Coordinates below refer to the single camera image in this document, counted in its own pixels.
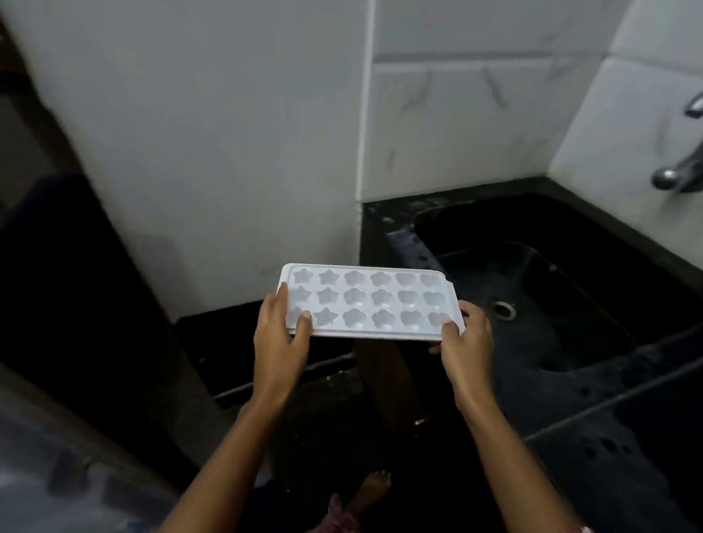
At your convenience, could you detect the person's right hand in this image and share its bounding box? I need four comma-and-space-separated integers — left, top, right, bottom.
427, 299, 499, 405

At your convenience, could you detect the person's left hand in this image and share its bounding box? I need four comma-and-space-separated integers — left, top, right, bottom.
251, 281, 316, 404

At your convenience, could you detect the white plastic ice cube tray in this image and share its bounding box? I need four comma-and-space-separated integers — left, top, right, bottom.
276, 262, 469, 345

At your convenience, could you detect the person's right forearm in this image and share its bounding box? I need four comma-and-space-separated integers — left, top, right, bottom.
448, 388, 593, 533

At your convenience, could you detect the person's left forearm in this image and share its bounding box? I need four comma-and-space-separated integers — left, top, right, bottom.
158, 383, 290, 533

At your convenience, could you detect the black kitchen sink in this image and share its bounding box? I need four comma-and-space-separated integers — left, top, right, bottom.
406, 187, 703, 381

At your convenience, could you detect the person's bare foot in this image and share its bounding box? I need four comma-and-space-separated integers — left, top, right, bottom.
346, 469, 393, 518

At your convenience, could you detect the red patterned garment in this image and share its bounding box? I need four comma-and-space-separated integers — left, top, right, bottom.
148, 485, 642, 533

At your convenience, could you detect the chrome wall tap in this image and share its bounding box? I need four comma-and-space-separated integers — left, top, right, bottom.
651, 79, 703, 195

